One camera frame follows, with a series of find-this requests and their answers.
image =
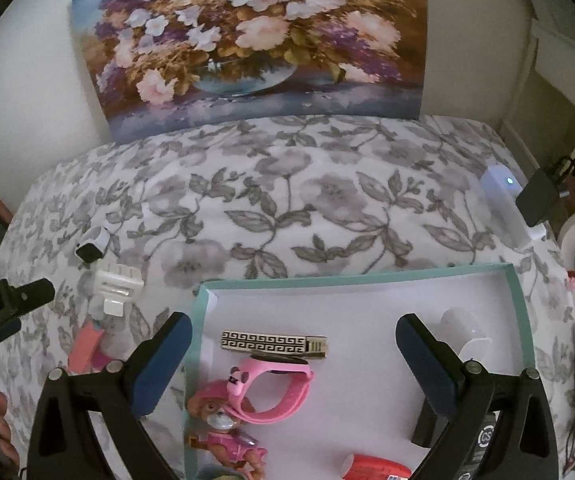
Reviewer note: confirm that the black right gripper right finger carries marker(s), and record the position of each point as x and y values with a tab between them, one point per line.
498	426

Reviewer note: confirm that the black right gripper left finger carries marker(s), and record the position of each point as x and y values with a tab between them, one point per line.
63	444

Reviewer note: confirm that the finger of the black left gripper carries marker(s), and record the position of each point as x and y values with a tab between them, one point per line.
31	296

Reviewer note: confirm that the black rectangular box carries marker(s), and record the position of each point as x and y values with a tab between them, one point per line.
424	430

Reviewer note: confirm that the person's left hand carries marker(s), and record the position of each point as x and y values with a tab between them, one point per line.
9	457

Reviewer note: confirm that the coral pink eraser block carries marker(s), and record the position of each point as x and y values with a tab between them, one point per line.
85	353

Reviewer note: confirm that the small black white cube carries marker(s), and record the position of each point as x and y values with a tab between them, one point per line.
93	245

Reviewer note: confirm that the white plastic clip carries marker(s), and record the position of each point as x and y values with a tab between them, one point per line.
118	285

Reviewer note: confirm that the floral grey tablecloth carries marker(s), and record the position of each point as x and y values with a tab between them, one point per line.
267	198

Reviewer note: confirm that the red white tube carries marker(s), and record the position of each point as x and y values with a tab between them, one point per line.
367	467

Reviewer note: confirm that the pink puppy figurine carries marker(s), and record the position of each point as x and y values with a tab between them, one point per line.
222	434

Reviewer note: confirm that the pink toy watch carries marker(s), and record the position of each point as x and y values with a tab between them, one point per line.
264	390

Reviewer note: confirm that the teal white tray box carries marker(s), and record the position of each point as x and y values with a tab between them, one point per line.
363	399

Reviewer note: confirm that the gold greek pattern clip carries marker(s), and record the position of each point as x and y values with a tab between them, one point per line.
308	347

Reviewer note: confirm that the white device with blue light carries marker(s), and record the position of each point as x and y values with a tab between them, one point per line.
502	188

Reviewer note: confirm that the flower bouquet painting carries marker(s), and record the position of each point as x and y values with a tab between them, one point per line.
164	65

